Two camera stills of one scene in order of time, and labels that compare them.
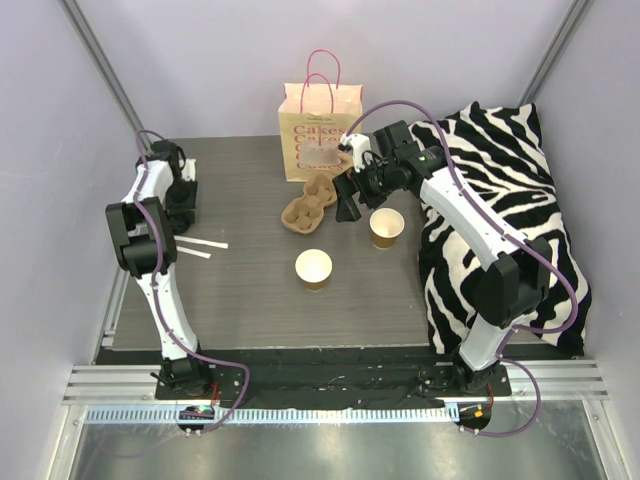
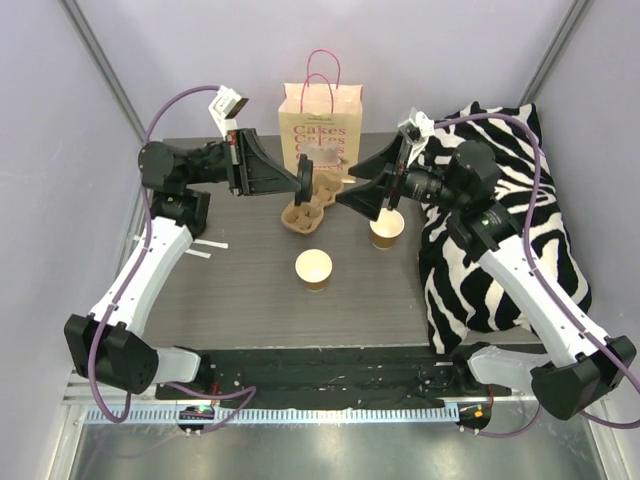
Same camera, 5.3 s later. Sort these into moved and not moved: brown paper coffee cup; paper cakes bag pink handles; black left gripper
Moved: black left gripper
Not moved: paper cakes bag pink handles; brown paper coffee cup
